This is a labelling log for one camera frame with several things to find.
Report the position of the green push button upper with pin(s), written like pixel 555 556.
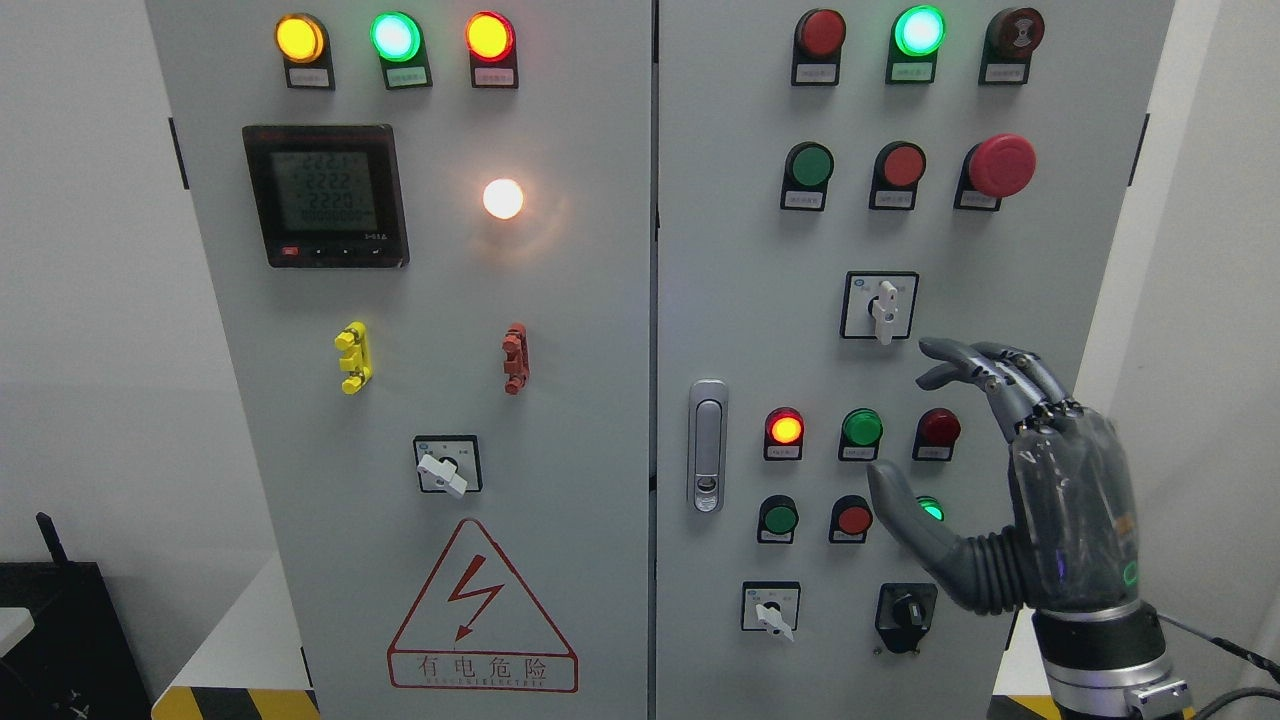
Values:
pixel 806 173

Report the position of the yellow indicator light top left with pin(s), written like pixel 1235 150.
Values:
pixel 305 46

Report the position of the red electrical hazard sticker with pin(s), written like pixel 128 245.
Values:
pixel 476 626

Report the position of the lit green push button lower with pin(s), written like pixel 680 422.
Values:
pixel 932 506

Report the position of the red push button upper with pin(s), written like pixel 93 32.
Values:
pixel 896 175

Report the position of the gray rotary switch left door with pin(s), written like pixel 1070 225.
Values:
pixel 448 464

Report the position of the gray robotic hand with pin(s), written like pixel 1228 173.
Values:
pixel 1074 545

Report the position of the lit red indicator middle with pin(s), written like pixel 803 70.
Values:
pixel 783 435

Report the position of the gray rotary switch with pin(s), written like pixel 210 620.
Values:
pixel 770 607
pixel 878 306

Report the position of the dark red buzzer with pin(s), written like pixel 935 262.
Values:
pixel 1012 36

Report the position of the red push button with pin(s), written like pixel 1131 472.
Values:
pixel 896 175
pixel 849 520

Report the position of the black box with antenna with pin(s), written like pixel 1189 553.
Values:
pixel 75 663

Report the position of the yellow terminal connector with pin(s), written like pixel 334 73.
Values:
pixel 353 346

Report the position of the digital power meter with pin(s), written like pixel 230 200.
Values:
pixel 328 196

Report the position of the red emergency stop button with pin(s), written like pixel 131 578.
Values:
pixel 995 169

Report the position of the gray electrical cabinet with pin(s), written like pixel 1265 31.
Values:
pixel 650 138

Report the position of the green lit indicator top right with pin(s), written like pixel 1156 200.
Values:
pixel 915 39

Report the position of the red terminal connector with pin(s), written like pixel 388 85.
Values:
pixel 515 346

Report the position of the red indicator light top right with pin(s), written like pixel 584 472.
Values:
pixel 818 39

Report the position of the black selector knob switch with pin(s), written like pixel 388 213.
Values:
pixel 904 614

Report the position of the green indicator light top left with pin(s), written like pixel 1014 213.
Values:
pixel 397 39

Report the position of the green indicator middle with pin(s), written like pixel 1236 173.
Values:
pixel 860 435

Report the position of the white glowing indicator light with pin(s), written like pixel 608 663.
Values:
pixel 503 198

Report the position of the silver door handle lock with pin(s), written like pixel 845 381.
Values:
pixel 706 429

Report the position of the red-orange indicator light top left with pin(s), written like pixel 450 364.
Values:
pixel 491 44

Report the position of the red push button lower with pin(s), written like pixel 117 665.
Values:
pixel 849 520

